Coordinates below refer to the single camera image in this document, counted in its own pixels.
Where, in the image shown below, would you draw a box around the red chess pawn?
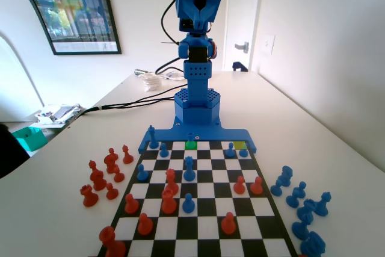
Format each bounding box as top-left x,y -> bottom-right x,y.
123,193 -> 140,215
250,176 -> 264,196
233,175 -> 247,195
112,166 -> 125,184
105,182 -> 119,200
137,212 -> 154,236
221,212 -> 238,235

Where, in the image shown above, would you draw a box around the framed map poster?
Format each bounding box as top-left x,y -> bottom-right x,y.
0,0 -> 122,55

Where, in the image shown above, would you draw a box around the blue rook chess piece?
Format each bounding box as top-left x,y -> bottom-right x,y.
297,198 -> 316,219

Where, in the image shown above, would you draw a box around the black and white chessboard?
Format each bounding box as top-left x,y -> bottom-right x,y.
96,140 -> 299,257

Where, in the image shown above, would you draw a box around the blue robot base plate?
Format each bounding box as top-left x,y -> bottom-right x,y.
137,123 -> 258,154

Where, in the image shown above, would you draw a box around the small blue printed part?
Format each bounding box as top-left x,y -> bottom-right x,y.
232,60 -> 250,72

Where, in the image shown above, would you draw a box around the tall blue king piece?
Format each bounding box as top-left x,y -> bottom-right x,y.
147,125 -> 159,150

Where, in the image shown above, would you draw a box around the large blue chess piece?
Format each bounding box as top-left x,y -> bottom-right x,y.
300,231 -> 327,257

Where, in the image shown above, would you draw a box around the person in dark clothing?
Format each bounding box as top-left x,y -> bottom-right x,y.
0,123 -> 31,179

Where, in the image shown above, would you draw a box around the stack of white items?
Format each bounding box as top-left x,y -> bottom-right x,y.
140,72 -> 163,92

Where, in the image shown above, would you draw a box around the red piece corner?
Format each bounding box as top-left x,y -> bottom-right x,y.
99,226 -> 127,257

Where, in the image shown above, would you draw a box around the white light switch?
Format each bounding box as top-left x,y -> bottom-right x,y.
262,34 -> 277,55

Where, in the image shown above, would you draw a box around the loose white papers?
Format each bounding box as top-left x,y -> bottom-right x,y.
156,70 -> 187,81

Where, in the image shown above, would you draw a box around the green open box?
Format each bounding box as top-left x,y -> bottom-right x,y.
11,126 -> 48,152

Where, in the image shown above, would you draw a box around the red rook chess piece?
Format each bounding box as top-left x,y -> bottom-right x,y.
161,189 -> 178,215
79,184 -> 99,208

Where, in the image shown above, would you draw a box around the silver door handle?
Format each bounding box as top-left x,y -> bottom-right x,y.
234,40 -> 250,54

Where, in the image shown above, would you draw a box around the small blue crowned chess piece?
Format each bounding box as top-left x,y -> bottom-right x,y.
185,132 -> 196,150

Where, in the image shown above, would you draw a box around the blue queen chess piece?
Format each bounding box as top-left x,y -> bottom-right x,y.
182,156 -> 196,182

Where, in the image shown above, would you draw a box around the white arched panel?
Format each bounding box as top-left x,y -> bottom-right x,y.
0,0 -> 46,124

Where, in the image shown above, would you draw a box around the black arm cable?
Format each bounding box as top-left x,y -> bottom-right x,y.
153,0 -> 185,74

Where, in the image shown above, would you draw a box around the pile of papers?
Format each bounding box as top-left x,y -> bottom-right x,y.
28,103 -> 85,130

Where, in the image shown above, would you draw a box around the white door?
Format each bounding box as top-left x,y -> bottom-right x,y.
222,0 -> 262,72

